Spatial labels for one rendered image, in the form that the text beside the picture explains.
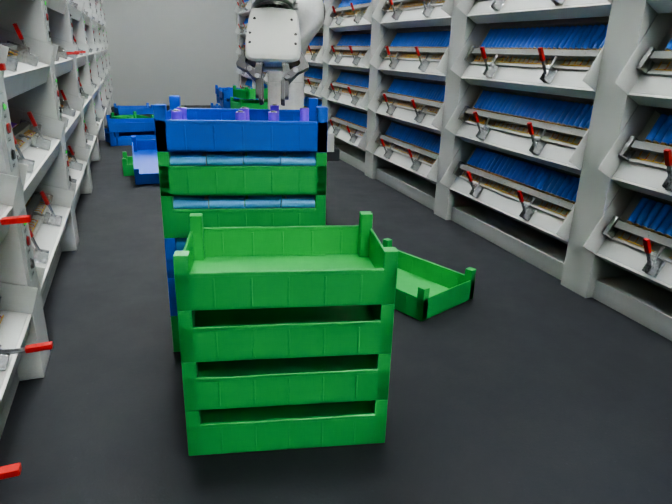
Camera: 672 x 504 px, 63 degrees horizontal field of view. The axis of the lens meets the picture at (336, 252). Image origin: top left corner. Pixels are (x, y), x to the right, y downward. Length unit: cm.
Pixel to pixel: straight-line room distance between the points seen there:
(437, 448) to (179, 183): 63
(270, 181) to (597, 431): 70
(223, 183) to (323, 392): 42
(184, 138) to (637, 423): 91
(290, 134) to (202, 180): 18
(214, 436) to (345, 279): 31
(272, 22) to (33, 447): 81
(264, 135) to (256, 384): 44
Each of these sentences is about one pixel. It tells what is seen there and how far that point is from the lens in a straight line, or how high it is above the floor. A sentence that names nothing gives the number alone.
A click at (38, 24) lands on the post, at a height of 62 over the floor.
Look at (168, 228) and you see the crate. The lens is 106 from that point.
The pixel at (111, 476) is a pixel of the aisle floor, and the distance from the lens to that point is 90.
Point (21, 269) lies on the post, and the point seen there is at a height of 21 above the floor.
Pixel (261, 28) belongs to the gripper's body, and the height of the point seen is 61.
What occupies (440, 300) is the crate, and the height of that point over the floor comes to 3.
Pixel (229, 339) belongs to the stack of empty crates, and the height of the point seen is 19.
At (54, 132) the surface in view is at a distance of 171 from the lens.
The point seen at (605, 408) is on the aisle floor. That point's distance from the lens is 111.
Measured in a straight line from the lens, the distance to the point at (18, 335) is 103.
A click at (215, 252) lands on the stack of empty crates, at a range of 94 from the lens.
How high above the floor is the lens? 58
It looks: 20 degrees down
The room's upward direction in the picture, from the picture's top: 2 degrees clockwise
